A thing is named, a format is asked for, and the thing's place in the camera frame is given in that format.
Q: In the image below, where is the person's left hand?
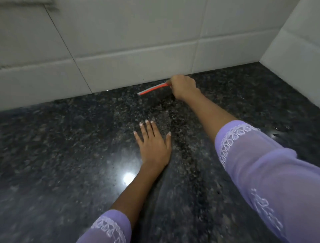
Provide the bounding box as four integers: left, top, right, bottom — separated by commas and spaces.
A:
134, 120, 172, 169

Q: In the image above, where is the person's right hand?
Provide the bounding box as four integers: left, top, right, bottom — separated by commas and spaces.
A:
169, 75, 201, 101

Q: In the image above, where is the orange and white toothbrush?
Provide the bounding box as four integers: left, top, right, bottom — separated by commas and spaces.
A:
137, 82, 172, 96

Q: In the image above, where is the person's right forearm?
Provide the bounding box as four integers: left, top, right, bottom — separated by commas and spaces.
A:
184, 90, 239, 141

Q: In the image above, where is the person's left forearm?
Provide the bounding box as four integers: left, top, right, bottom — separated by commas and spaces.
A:
109, 160, 171, 221

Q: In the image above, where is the purple lace-trimmed sleeve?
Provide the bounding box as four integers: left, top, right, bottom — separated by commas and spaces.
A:
214, 120, 320, 243
76, 209, 132, 243

